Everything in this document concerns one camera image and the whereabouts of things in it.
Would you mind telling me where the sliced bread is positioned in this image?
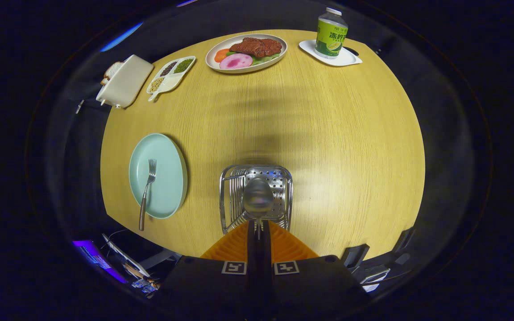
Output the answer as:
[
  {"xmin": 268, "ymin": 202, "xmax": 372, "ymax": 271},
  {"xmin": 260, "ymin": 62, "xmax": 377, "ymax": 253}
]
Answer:
[{"xmin": 100, "ymin": 62, "xmax": 124, "ymax": 86}]

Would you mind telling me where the metal fork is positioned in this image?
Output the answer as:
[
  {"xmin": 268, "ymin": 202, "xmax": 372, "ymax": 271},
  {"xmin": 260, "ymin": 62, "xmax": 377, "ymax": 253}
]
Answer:
[{"xmin": 139, "ymin": 159, "xmax": 157, "ymax": 231}]

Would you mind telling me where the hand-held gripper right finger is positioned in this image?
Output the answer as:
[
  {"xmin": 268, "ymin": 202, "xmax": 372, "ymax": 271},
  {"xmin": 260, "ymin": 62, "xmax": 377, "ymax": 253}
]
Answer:
[{"xmin": 262, "ymin": 219, "xmax": 371, "ymax": 315}]

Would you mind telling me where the green lettuce leaf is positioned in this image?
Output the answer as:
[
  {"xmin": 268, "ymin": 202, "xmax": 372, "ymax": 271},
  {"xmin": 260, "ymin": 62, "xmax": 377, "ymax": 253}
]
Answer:
[{"xmin": 250, "ymin": 53, "xmax": 281, "ymax": 65}]

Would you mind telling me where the metal spoon dark handle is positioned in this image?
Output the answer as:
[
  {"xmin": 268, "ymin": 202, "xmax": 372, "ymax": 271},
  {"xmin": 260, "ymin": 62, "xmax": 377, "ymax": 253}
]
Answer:
[{"xmin": 242, "ymin": 177, "xmax": 275, "ymax": 241}]

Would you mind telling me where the white open laptop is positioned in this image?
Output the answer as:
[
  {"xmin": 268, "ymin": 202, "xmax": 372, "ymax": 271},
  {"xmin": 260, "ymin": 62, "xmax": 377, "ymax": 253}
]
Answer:
[{"xmin": 102, "ymin": 233, "xmax": 150, "ymax": 278}]

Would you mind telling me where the black table clamp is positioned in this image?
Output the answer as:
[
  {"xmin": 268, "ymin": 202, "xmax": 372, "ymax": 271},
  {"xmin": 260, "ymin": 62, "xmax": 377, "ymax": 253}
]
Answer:
[
  {"xmin": 341, "ymin": 243, "xmax": 370, "ymax": 270},
  {"xmin": 393, "ymin": 227, "xmax": 416, "ymax": 252}
]

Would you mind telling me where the white square coaster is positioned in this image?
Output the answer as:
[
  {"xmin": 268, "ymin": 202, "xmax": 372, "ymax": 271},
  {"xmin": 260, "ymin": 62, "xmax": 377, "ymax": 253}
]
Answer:
[{"xmin": 298, "ymin": 39, "xmax": 363, "ymax": 67}]

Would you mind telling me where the white bread box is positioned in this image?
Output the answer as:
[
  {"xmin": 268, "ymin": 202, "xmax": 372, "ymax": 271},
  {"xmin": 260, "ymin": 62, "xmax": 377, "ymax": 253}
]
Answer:
[{"xmin": 96, "ymin": 54, "xmax": 154, "ymax": 109}]

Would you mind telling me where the laptop with purple screen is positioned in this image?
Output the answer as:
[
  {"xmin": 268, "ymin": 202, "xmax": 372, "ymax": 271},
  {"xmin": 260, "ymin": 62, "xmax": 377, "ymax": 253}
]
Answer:
[{"xmin": 73, "ymin": 240, "xmax": 128, "ymax": 284}]

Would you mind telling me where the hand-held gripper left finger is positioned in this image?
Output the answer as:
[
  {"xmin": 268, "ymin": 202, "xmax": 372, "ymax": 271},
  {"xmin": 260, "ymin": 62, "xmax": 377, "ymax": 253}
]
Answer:
[{"xmin": 157, "ymin": 219, "xmax": 257, "ymax": 313}]

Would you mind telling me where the perforated metal basket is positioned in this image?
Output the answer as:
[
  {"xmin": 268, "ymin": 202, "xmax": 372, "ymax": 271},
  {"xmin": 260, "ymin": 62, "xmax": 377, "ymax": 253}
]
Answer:
[{"xmin": 219, "ymin": 164, "xmax": 294, "ymax": 235}]

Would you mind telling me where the white divided bean dish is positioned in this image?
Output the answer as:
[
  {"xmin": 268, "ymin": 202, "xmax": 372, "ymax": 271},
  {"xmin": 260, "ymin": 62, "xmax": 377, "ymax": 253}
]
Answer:
[{"xmin": 146, "ymin": 56, "xmax": 196, "ymax": 102}]

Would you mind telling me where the light green plate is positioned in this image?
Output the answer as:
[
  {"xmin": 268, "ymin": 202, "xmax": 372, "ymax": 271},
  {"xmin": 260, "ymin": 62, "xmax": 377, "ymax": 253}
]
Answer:
[{"xmin": 128, "ymin": 133, "xmax": 188, "ymax": 219}]

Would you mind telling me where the white food plate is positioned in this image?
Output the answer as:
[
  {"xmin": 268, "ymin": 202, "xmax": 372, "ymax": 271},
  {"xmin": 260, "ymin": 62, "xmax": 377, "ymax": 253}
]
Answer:
[{"xmin": 205, "ymin": 33, "xmax": 288, "ymax": 74}]

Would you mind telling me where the pink radish slice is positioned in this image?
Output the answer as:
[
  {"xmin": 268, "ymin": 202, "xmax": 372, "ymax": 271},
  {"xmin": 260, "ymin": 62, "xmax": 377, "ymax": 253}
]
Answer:
[{"xmin": 219, "ymin": 53, "xmax": 253, "ymax": 70}]

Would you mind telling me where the brown steak piece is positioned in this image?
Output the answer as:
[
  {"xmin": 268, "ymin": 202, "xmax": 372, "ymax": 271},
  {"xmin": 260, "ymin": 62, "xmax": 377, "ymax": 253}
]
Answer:
[{"xmin": 229, "ymin": 37, "xmax": 282, "ymax": 58}]

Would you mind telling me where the green label drink bottle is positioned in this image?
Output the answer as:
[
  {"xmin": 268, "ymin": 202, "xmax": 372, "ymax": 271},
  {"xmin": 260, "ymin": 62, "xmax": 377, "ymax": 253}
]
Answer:
[{"xmin": 315, "ymin": 7, "xmax": 348, "ymax": 59}]

